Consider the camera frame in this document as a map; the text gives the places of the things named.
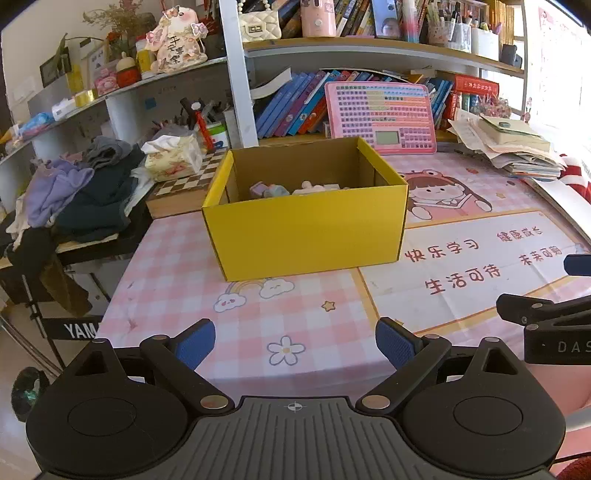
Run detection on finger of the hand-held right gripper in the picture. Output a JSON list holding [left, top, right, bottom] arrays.
[[563, 253, 591, 277], [496, 294, 591, 329]]

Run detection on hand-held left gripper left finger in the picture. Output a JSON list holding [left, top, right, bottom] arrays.
[[65, 318, 234, 411]]

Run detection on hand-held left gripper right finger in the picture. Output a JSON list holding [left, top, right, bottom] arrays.
[[360, 316, 527, 411]]

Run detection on yellow cardboard box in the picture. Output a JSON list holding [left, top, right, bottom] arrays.
[[202, 136, 409, 282]]

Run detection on pink pig plush toy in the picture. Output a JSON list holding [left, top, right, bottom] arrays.
[[292, 181, 354, 195]]

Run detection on white paper pad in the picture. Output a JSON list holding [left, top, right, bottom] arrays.
[[522, 178, 591, 241]]

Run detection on red white plush toy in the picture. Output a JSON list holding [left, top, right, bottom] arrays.
[[561, 154, 591, 204]]

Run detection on black keyboard stand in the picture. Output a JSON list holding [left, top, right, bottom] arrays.
[[0, 263, 105, 374]]

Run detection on stack of books and papers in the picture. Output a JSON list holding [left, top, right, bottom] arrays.
[[447, 111, 566, 181]]

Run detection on checkered board box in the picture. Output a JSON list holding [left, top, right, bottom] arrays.
[[147, 148, 229, 219]]

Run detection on dark round object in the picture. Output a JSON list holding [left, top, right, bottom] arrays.
[[11, 367, 49, 423]]

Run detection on pile of clothes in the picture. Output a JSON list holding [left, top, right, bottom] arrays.
[[0, 136, 155, 259]]

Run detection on small dried flower bunch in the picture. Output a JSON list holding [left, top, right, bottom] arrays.
[[480, 98, 512, 120]]

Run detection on floral tissue pack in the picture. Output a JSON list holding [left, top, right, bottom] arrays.
[[141, 134, 204, 182]]

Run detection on red standing books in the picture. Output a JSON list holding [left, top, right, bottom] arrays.
[[445, 92, 481, 121]]

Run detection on thick red book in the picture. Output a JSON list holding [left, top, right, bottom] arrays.
[[455, 75, 500, 95]]

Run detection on green white pen cup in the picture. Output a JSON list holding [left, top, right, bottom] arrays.
[[180, 97, 232, 151]]

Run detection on small black box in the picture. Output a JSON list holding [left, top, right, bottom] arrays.
[[501, 44, 525, 70]]

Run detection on pink learning tablet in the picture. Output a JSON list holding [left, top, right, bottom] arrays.
[[324, 82, 437, 155]]

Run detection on row of blue books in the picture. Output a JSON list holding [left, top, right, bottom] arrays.
[[255, 69, 455, 139]]

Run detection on row of orange books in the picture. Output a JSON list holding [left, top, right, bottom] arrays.
[[489, 0, 515, 47]]

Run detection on clear pen holder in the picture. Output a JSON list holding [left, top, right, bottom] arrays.
[[427, 4, 472, 49]]

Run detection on thick dark cover book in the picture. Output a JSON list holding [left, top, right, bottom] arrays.
[[249, 67, 293, 100]]

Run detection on red round jar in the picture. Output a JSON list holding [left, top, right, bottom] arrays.
[[115, 52, 141, 88]]

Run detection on pastel gradient bottle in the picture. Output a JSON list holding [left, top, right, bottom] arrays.
[[401, 0, 419, 43]]

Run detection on pink doll figurine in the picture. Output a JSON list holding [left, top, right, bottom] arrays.
[[147, 6, 208, 73]]

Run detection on phone with lit screen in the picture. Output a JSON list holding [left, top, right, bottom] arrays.
[[370, 0, 402, 38]]

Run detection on white quilted handbag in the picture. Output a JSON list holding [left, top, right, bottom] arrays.
[[238, 0, 281, 41]]

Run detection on row of dark-spined books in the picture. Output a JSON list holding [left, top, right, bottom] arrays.
[[277, 0, 375, 38]]

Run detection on pink cylinder device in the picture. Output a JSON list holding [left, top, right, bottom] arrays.
[[300, 0, 337, 38]]

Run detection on dried flower bouquet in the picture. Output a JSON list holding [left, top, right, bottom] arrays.
[[83, 0, 158, 47]]

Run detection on pink alphabet wall poster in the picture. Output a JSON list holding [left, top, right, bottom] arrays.
[[537, 6, 591, 125]]

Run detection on white frame bookshelf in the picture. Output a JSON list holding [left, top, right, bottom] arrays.
[[0, 0, 529, 195]]

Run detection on small black picture frame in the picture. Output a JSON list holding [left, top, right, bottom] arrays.
[[39, 58, 75, 88]]

